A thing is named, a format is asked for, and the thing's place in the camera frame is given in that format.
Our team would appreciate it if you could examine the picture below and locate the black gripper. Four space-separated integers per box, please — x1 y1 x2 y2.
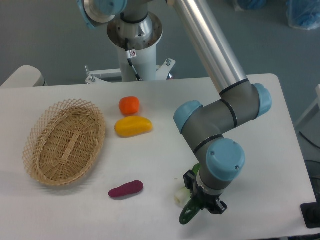
183 170 228 215

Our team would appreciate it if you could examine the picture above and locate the green cucumber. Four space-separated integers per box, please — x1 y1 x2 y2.
179 197 202 225

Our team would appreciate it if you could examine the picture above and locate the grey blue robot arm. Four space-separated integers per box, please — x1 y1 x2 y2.
77 0 272 224

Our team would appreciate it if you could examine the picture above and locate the white green leek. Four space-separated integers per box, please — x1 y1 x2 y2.
174 163 201 208

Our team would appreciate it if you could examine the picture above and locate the purple sweet potato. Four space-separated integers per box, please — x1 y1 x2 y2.
108 180 144 198

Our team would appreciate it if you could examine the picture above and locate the black device on floor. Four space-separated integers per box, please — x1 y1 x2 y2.
300 202 320 229

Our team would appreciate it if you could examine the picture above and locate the yellow mango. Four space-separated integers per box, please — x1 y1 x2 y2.
114 116 153 138

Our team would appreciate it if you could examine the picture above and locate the orange persimmon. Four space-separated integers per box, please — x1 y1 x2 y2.
118 96 140 115

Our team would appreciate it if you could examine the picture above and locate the woven wicker basket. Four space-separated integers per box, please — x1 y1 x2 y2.
22 99 106 187

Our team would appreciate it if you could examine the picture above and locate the blue plastic bag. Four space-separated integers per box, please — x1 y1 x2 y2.
286 0 320 31

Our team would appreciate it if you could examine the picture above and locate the white chair back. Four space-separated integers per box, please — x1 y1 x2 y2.
0 65 48 89

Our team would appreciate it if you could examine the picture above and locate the white table frame right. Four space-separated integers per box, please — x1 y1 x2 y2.
294 85 320 129

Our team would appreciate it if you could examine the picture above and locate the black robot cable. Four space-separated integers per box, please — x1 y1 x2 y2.
124 37 143 82

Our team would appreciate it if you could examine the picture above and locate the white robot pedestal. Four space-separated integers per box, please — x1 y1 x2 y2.
85 12 176 84

